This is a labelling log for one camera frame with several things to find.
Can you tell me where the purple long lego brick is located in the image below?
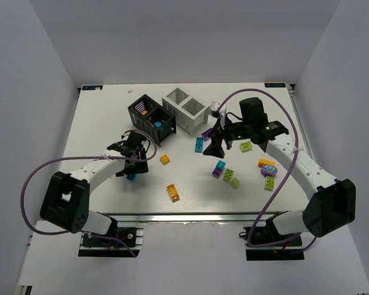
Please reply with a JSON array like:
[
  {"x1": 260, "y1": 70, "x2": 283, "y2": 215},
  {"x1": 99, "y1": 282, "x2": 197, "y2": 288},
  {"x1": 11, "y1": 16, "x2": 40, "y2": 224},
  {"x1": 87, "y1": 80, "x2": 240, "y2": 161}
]
[{"x1": 201, "y1": 128, "x2": 212, "y2": 141}]

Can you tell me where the small teal lego brick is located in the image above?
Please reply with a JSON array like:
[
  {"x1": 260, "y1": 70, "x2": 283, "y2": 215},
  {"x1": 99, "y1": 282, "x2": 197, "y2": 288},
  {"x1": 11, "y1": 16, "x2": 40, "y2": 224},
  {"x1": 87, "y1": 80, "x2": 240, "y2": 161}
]
[{"x1": 126, "y1": 174, "x2": 137, "y2": 183}]

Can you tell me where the teal square lego brick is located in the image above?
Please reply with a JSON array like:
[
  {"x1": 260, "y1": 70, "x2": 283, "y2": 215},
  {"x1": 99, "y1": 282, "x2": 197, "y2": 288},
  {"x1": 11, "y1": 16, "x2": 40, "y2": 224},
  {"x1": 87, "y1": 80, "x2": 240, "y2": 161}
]
[{"x1": 216, "y1": 160, "x2": 226, "y2": 170}]

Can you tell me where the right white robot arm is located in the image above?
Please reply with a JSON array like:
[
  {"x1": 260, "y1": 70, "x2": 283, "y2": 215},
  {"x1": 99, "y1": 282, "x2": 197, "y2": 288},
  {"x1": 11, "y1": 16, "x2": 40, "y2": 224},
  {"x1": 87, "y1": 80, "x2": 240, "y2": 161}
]
[{"x1": 203, "y1": 97, "x2": 356, "y2": 238}]

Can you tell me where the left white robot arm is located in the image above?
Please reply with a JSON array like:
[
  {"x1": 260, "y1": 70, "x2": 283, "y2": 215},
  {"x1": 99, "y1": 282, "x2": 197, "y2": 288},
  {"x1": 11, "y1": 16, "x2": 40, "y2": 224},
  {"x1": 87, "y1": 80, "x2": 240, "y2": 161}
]
[{"x1": 40, "y1": 130, "x2": 150, "y2": 236}]

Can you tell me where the teal long lego brick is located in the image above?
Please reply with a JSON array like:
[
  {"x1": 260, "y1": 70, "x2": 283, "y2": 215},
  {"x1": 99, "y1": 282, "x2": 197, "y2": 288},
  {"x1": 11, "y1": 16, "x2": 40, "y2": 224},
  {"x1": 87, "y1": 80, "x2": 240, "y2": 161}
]
[{"x1": 194, "y1": 137, "x2": 204, "y2": 153}]

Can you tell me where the green lego brick upper right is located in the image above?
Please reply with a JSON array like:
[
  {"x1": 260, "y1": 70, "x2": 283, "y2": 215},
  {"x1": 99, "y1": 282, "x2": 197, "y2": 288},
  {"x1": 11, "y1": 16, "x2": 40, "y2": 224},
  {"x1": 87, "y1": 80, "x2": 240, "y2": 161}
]
[{"x1": 239, "y1": 141, "x2": 253, "y2": 152}]

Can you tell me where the small orange lego brick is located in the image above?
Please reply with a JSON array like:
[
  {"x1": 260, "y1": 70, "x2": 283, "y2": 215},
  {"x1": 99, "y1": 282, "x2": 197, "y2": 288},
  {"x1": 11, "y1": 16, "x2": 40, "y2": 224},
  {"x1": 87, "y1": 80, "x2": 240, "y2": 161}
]
[{"x1": 160, "y1": 154, "x2": 170, "y2": 165}]

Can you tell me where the black slotted container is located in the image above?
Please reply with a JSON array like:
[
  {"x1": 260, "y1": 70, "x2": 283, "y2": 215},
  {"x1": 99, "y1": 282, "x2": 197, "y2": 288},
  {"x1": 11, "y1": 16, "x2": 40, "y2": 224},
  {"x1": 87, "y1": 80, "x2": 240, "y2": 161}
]
[{"x1": 128, "y1": 95, "x2": 177, "y2": 146}]

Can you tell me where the green lego brick centre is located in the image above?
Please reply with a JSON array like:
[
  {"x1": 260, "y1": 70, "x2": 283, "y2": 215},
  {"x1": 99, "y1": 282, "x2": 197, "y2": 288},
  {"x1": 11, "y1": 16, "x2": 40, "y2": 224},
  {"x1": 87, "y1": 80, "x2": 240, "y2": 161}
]
[{"x1": 223, "y1": 168, "x2": 234, "y2": 182}]

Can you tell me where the white slotted container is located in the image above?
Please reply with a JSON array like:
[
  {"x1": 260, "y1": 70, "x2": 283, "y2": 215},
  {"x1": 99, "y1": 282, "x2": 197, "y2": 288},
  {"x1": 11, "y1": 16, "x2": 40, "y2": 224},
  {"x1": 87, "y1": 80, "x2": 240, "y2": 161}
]
[{"x1": 162, "y1": 87, "x2": 210, "y2": 136}]

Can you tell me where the orange lego brick right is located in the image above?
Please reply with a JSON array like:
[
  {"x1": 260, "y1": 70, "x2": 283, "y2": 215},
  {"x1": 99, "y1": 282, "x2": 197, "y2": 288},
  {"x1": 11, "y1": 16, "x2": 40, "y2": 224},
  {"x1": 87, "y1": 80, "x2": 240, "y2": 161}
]
[{"x1": 258, "y1": 159, "x2": 276, "y2": 168}]

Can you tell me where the pale green lego brick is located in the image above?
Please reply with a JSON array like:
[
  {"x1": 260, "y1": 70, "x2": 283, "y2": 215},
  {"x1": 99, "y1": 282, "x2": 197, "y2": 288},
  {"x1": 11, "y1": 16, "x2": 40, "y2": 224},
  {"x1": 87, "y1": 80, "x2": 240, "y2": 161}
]
[{"x1": 230, "y1": 177, "x2": 240, "y2": 189}]

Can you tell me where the long orange lego brick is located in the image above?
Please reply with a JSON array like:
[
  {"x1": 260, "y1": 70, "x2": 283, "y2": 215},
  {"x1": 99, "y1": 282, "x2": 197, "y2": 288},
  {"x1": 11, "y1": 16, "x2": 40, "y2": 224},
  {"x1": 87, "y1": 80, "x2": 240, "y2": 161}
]
[{"x1": 167, "y1": 184, "x2": 180, "y2": 202}]

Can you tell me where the purple paw print piece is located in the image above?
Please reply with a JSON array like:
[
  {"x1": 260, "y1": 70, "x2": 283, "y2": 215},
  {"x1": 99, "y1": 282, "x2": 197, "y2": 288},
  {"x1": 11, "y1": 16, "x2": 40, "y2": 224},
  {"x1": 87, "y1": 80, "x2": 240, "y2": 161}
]
[{"x1": 260, "y1": 164, "x2": 277, "y2": 177}]

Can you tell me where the green lego brick lower right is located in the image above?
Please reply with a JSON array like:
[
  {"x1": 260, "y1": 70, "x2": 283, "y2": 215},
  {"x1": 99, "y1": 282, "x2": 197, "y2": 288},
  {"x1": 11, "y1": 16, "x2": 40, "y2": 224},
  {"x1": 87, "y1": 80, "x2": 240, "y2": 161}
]
[{"x1": 264, "y1": 176, "x2": 275, "y2": 191}]

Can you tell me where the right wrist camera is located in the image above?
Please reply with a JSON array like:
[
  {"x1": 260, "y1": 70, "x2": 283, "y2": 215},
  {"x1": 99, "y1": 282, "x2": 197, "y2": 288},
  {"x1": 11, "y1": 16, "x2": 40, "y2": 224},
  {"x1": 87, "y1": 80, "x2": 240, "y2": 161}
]
[{"x1": 209, "y1": 101, "x2": 227, "y2": 129}]

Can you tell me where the aluminium rail front edge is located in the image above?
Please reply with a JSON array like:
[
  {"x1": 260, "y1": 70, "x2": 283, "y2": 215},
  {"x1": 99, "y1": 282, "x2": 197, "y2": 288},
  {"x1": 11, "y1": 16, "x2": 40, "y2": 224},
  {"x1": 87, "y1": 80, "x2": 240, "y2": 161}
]
[{"x1": 44, "y1": 211, "x2": 296, "y2": 224}]

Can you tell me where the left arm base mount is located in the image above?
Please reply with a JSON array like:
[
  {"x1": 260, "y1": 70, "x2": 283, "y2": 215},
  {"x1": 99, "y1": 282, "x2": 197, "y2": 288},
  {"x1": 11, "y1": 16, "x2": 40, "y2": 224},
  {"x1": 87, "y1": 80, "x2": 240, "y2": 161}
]
[{"x1": 78, "y1": 223, "x2": 144, "y2": 258}]

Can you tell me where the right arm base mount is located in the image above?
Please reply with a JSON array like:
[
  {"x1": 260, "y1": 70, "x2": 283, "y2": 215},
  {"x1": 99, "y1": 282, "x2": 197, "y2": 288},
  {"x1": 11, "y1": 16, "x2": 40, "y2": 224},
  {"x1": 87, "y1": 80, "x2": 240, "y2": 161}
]
[{"x1": 238, "y1": 227, "x2": 304, "y2": 261}]

